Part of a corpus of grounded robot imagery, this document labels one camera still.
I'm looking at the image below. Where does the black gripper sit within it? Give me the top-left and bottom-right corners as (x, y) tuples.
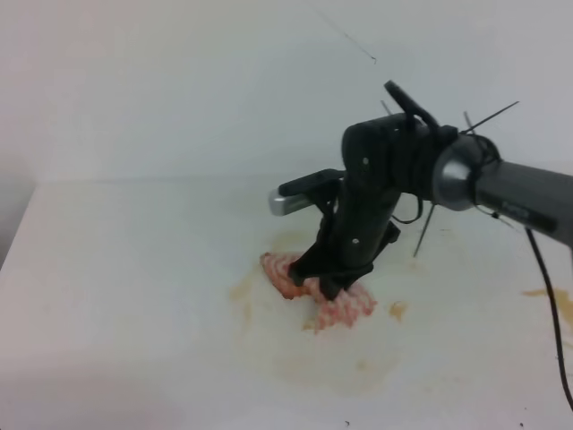
(288, 114), (441, 301)

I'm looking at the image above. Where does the pink white striped rag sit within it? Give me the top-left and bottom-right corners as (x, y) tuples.
(260, 253), (378, 332)

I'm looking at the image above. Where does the black cable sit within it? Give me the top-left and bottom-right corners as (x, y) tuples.
(524, 227), (573, 408)

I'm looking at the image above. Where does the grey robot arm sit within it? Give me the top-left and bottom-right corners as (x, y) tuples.
(278, 114), (572, 300)

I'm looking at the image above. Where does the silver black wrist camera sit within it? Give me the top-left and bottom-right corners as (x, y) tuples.
(269, 168), (345, 216)

